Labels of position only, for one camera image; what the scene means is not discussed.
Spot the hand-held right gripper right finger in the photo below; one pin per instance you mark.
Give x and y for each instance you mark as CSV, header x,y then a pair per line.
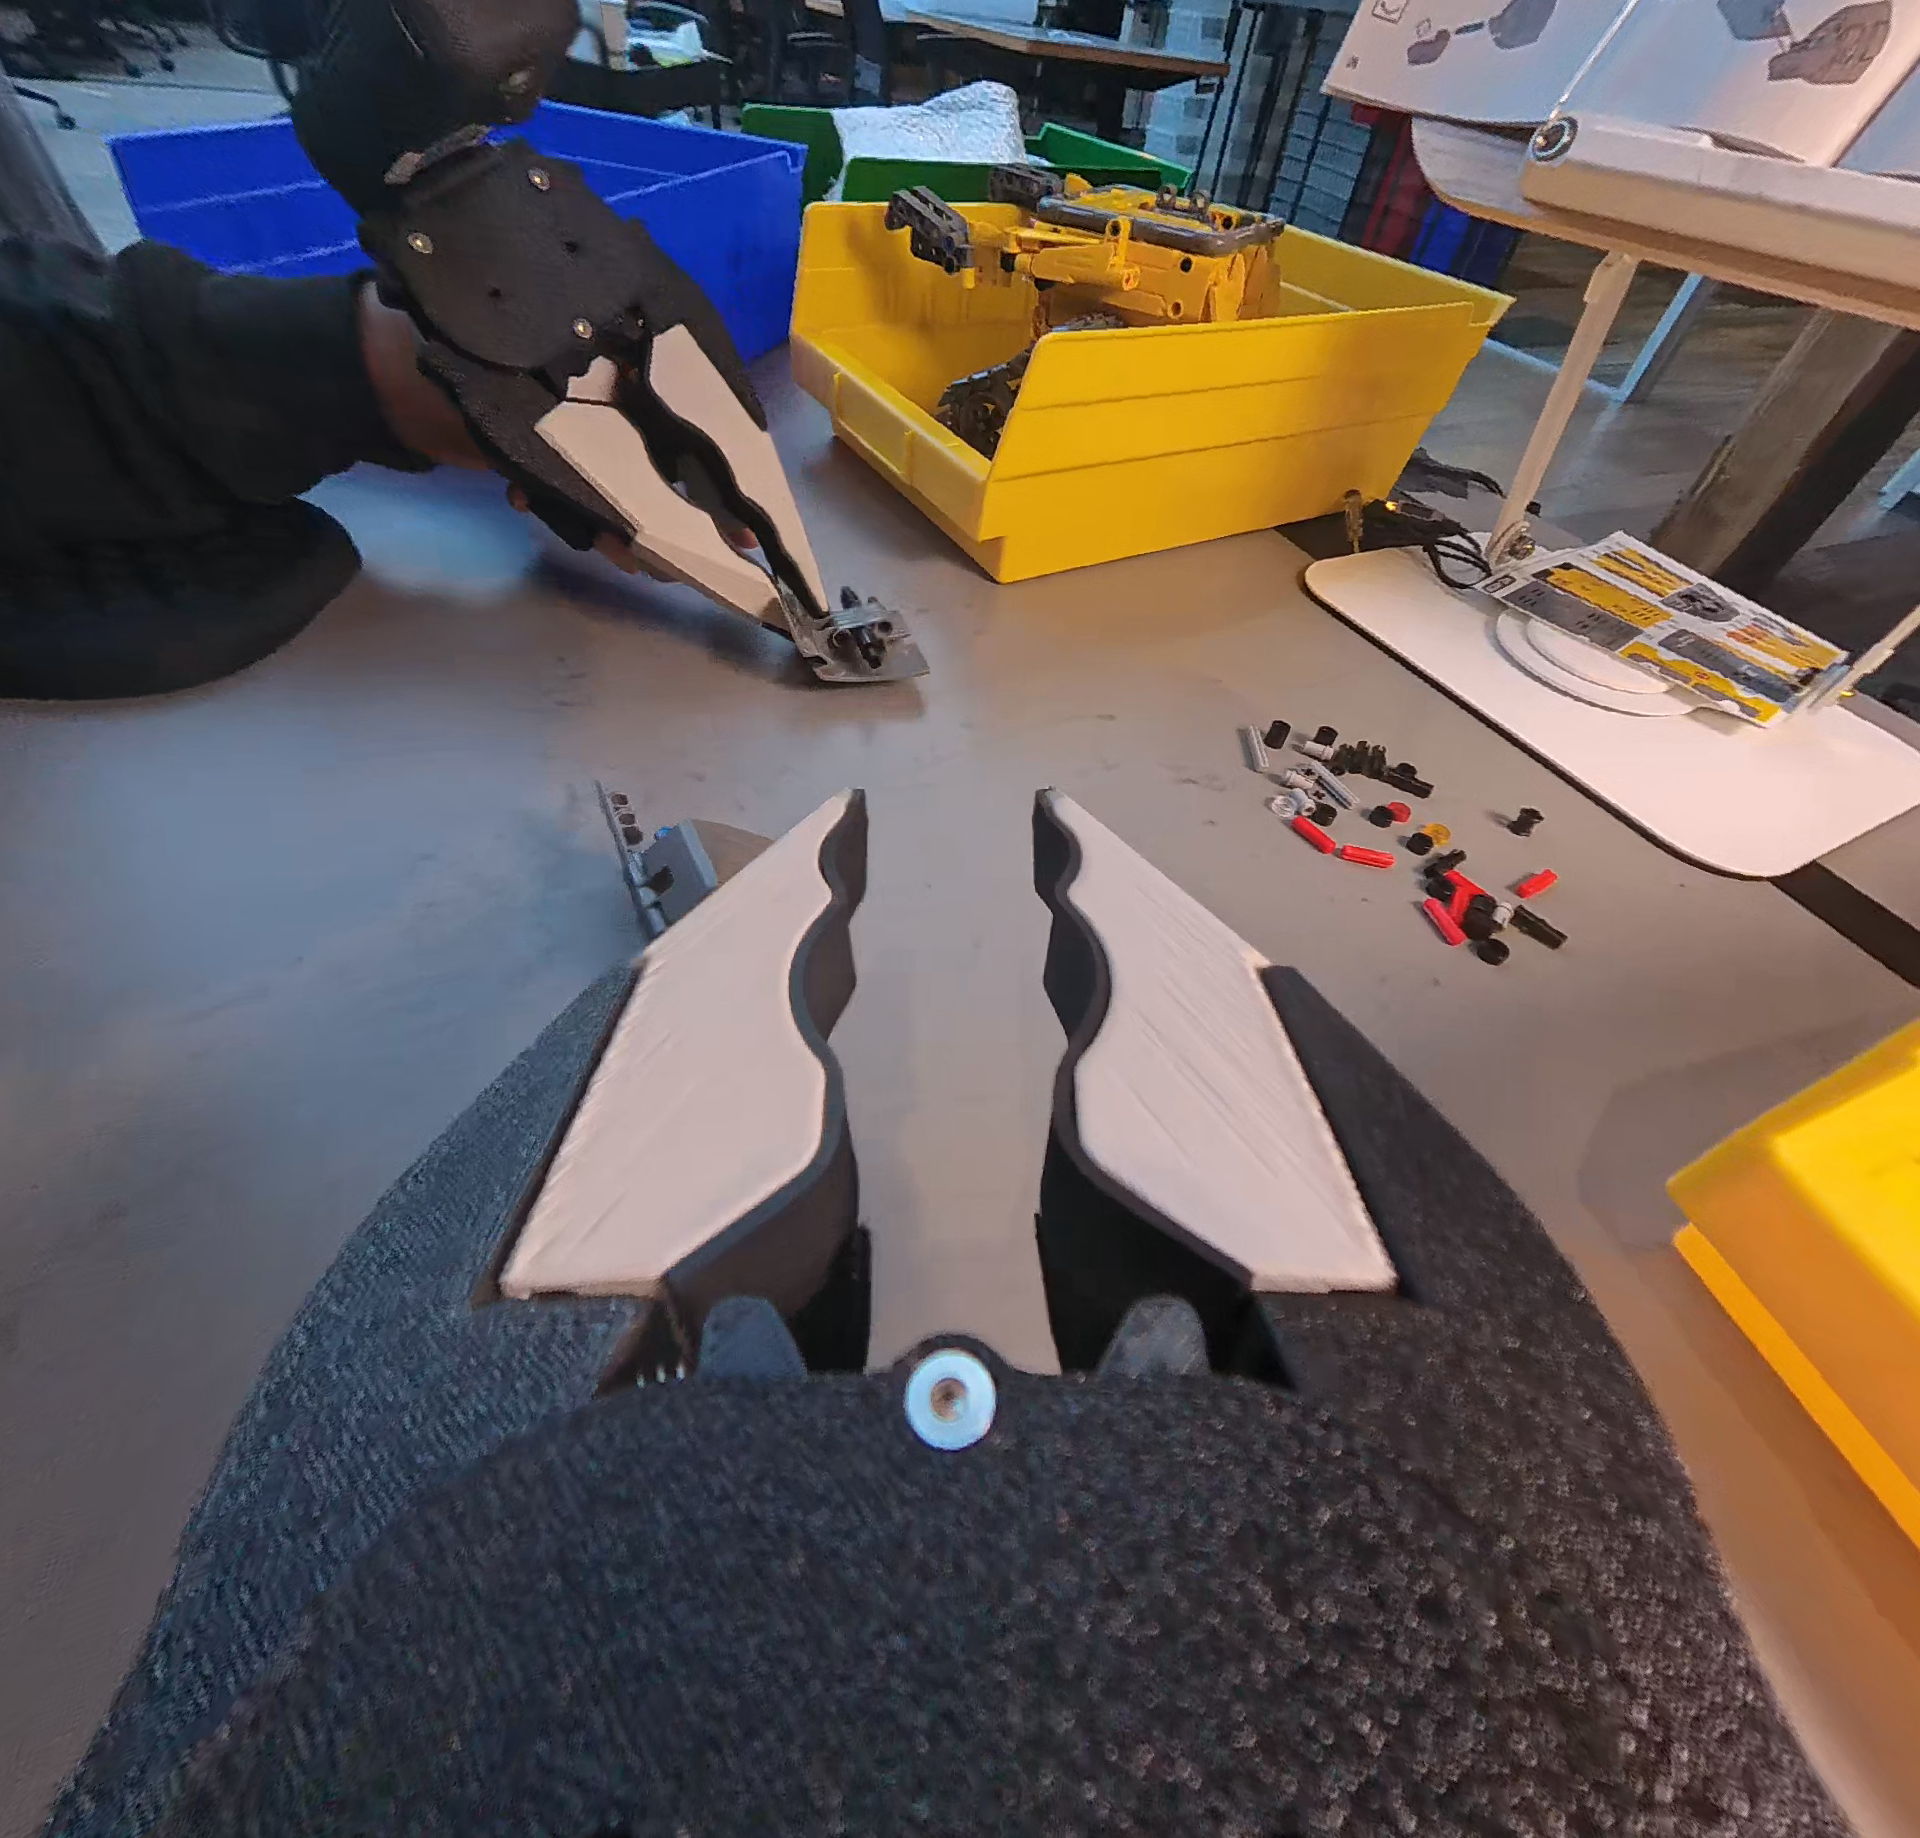
x,y
1216,1118

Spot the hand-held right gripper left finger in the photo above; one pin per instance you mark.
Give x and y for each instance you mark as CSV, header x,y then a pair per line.
x,y
691,1118

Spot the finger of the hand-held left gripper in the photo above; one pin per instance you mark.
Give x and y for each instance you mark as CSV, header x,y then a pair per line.
x,y
735,430
631,503

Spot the grey toy plate assembly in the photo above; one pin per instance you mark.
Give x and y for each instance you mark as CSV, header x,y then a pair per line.
x,y
863,645

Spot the large grey toy part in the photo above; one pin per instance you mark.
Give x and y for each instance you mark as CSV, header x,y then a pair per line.
x,y
631,855

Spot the pile of small toy pieces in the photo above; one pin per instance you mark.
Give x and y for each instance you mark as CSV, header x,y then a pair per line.
x,y
1356,855

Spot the yellow plastic bin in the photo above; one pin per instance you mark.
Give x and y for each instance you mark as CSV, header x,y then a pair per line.
x,y
1170,443
1830,1223

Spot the person's left forearm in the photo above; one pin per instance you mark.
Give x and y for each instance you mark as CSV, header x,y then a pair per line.
x,y
166,458

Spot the grey desk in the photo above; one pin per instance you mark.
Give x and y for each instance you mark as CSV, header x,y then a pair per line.
x,y
375,893

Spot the person's left hand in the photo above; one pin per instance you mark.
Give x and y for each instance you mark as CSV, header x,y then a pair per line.
x,y
413,400

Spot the blue plastic bin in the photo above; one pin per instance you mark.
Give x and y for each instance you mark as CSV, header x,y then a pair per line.
x,y
706,204

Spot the black office chair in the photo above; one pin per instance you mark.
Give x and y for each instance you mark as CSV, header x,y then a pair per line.
x,y
856,9

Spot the yellow toy robot vehicle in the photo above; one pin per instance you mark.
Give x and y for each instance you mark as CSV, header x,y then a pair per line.
x,y
1140,256

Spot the green plastic bin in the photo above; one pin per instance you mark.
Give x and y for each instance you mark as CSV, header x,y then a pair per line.
x,y
1111,159

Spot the wooden table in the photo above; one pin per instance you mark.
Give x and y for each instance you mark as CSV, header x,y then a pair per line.
x,y
1080,55

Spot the white wooden book stand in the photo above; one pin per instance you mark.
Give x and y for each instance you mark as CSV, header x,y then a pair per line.
x,y
1680,774

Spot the yellow sticker sheet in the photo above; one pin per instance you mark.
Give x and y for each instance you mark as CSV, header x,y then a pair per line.
x,y
1665,616

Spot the white instruction booklet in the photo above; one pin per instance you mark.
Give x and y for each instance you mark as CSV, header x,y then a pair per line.
x,y
1725,24

